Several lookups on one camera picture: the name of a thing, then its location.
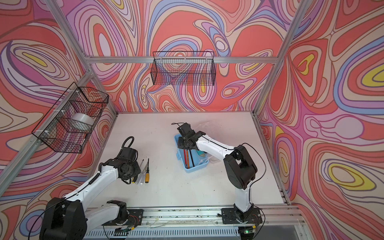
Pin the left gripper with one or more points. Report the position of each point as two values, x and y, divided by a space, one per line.
137 170

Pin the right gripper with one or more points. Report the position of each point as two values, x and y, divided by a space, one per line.
180 144

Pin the clear handled screwdriver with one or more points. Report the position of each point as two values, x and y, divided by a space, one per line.
141 175

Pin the yellow handled screwdriver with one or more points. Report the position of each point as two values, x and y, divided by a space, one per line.
147 174

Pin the blue plastic toolbox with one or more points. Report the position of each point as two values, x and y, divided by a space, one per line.
200 163

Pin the black hex key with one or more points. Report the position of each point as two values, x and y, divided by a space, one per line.
192 160

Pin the red handled hex key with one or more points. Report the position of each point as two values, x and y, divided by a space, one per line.
186 156

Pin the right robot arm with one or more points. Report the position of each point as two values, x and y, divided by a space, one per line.
240 167

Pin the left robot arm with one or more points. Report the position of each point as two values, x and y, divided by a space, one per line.
67 218

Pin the silver tape roll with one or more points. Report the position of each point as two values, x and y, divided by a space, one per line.
81 122

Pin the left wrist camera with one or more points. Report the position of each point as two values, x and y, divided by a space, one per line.
129 154

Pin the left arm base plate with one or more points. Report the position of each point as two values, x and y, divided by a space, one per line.
134 219

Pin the back wire basket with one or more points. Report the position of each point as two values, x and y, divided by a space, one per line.
183 68

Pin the wire basket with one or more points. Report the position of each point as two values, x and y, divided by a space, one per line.
183 68
56 132

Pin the left wire basket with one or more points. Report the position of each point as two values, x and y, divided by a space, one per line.
56 132

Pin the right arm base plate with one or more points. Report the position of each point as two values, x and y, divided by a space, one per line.
235 216

